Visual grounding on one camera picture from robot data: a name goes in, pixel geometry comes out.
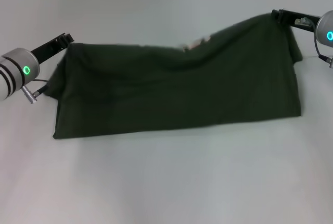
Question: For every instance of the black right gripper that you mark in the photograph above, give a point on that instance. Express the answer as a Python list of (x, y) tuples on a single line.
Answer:
[(299, 20)]

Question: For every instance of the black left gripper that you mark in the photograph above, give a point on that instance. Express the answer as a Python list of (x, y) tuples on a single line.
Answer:
[(45, 49)]

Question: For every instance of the dark green t-shirt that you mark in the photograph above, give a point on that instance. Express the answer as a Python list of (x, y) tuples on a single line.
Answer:
[(182, 91)]

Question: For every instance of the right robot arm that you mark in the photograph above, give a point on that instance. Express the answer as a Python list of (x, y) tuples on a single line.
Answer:
[(326, 28)]

